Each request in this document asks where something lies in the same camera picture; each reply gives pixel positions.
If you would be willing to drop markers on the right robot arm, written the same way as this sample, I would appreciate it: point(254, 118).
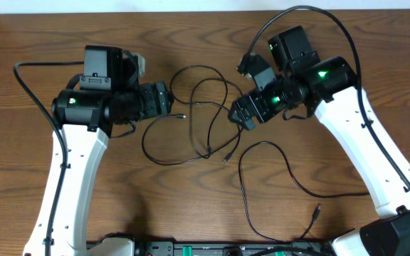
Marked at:
point(328, 90)

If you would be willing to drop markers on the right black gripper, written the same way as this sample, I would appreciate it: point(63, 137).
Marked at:
point(253, 99)

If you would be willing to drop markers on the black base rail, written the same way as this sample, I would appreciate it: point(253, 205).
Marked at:
point(170, 247)

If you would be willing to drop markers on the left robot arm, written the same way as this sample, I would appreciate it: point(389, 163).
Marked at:
point(105, 94)

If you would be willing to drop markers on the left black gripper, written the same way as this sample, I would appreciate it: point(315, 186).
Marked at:
point(164, 107)

